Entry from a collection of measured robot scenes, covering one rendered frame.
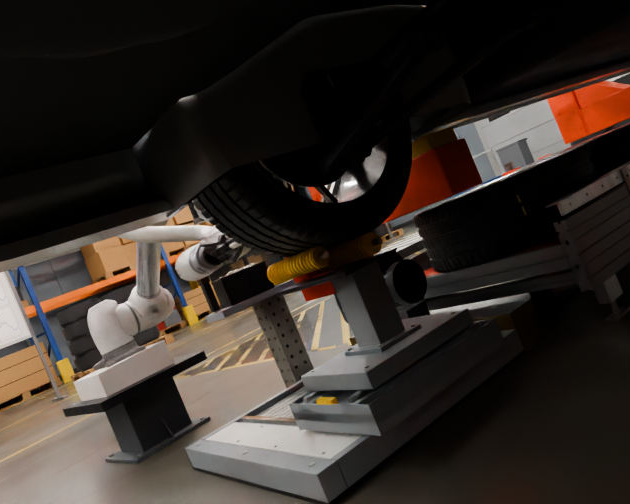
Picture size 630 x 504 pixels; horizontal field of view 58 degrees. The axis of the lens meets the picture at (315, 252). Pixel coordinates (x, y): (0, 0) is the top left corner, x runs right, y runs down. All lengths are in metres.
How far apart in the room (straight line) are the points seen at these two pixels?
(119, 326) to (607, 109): 2.83
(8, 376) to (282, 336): 9.15
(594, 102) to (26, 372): 9.85
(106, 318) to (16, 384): 8.62
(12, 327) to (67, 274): 5.29
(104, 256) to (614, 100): 10.10
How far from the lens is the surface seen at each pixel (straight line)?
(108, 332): 2.65
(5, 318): 7.83
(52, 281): 12.88
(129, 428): 2.65
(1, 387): 11.18
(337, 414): 1.43
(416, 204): 1.91
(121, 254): 12.21
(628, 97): 3.61
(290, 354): 2.33
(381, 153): 1.62
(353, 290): 1.50
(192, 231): 2.01
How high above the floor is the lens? 0.54
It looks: 1 degrees down
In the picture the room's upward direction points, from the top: 23 degrees counter-clockwise
